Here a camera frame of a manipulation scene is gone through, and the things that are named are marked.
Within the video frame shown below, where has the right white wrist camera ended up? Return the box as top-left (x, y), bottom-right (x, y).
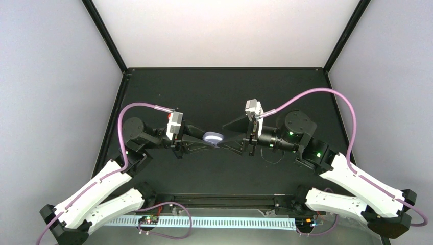
top-left (245, 99), bottom-right (263, 121)

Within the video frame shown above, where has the left circuit board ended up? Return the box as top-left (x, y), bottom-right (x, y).
top-left (138, 216), bottom-right (159, 226)

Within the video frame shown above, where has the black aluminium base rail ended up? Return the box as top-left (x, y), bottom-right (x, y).
top-left (153, 193), bottom-right (297, 209)

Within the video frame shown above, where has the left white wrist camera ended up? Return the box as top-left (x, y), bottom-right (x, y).
top-left (166, 111), bottom-right (183, 140)

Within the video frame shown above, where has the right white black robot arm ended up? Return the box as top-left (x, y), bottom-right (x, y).
top-left (220, 110), bottom-right (417, 239)

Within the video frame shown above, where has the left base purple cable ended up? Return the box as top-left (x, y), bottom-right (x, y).
top-left (135, 202), bottom-right (193, 241)

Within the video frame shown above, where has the right circuit board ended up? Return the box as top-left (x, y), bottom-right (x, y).
top-left (295, 218), bottom-right (323, 227)

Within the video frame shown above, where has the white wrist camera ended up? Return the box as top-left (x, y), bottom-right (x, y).
top-left (166, 111), bottom-right (183, 140)
top-left (245, 99), bottom-right (263, 121)

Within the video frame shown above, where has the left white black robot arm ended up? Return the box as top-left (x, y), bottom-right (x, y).
top-left (40, 117), bottom-right (215, 244)

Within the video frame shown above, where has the light blue slotted cable duct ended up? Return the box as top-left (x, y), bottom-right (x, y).
top-left (103, 216), bottom-right (297, 231)

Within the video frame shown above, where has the lavender earbud charging case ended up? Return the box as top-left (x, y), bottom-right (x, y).
top-left (202, 131), bottom-right (225, 144)

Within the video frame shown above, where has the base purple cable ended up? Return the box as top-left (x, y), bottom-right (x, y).
top-left (135, 202), bottom-right (193, 241)
top-left (296, 187), bottom-right (339, 237)

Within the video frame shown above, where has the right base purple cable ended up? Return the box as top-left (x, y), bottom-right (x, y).
top-left (296, 187), bottom-right (339, 237)

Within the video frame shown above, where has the circuit board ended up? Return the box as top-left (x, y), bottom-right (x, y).
top-left (295, 218), bottom-right (323, 227)
top-left (138, 216), bottom-right (159, 226)

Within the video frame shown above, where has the clear plastic sheet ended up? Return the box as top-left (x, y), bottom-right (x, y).
top-left (187, 207), bottom-right (375, 236)

